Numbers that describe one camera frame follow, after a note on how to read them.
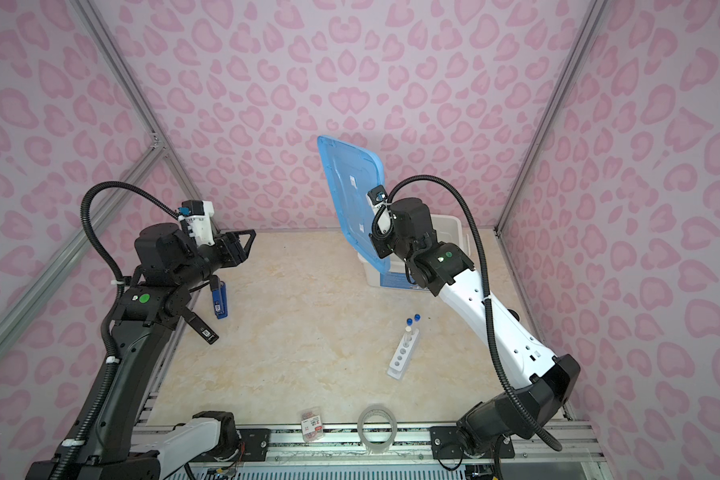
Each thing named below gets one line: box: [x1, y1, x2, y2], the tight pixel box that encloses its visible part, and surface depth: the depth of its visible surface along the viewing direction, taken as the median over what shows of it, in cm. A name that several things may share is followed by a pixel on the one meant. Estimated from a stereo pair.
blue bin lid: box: [317, 135, 391, 275], surface depth 76 cm
